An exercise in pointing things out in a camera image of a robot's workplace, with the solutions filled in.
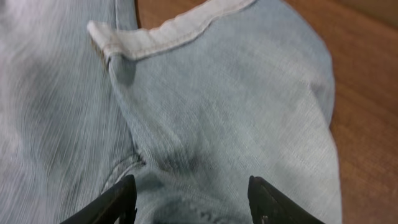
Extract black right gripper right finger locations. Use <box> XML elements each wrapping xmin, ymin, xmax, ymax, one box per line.
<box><xmin>248</xmin><ymin>176</ymin><xmax>324</xmax><ymax>224</ymax></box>

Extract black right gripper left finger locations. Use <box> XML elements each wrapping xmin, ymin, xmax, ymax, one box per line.
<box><xmin>61</xmin><ymin>175</ymin><xmax>137</xmax><ymax>224</ymax></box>

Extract light blue denim shorts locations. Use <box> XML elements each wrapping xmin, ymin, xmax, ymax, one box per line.
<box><xmin>1</xmin><ymin>0</ymin><xmax>342</xmax><ymax>223</ymax></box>

